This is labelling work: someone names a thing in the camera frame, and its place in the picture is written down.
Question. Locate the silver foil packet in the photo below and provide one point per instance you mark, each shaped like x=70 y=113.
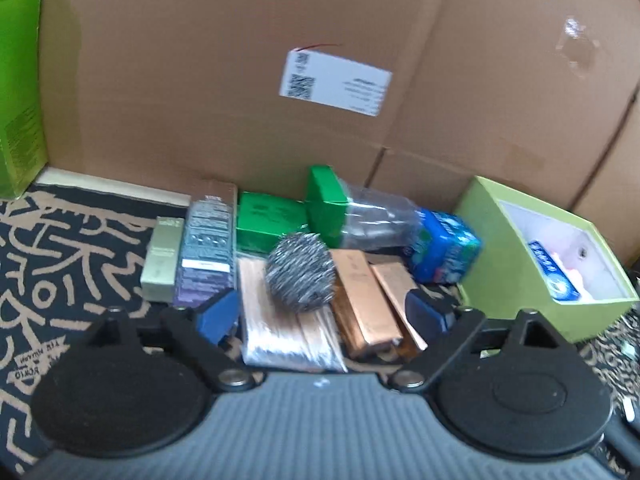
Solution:
x=280 y=335

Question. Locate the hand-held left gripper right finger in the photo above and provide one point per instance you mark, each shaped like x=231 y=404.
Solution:
x=425 y=316

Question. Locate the steel wool scrubber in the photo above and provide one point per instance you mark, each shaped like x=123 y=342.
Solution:
x=300 y=272

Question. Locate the tall green carton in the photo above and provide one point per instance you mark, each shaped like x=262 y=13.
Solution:
x=20 y=85

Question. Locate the large brown cardboard box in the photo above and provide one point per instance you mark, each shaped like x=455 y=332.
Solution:
x=200 y=85

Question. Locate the white shipping label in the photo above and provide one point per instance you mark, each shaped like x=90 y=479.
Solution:
x=335 y=82

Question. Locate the purple holographic box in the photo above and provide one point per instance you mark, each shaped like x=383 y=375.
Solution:
x=207 y=245

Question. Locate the black and tan patterned mat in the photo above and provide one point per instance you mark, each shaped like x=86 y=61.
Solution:
x=60 y=260

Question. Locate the green cube box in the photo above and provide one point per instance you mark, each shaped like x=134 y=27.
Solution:
x=325 y=210

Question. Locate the copper box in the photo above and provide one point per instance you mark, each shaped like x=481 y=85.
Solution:
x=395 y=285
x=362 y=305

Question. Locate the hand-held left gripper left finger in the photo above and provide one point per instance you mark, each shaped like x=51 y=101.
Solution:
x=220 y=316

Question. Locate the pale green slim box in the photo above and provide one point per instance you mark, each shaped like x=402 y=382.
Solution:
x=160 y=260

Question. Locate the pink packet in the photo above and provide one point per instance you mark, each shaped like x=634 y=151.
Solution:
x=570 y=267

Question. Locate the blue tin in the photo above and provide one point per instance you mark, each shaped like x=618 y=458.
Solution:
x=445 y=250

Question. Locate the blue toothpaste box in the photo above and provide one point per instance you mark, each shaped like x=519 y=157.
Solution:
x=552 y=270

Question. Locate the light green storage box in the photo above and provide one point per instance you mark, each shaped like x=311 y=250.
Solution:
x=485 y=260

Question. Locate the clear plastic bottle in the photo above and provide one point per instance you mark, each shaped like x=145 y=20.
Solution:
x=380 y=220

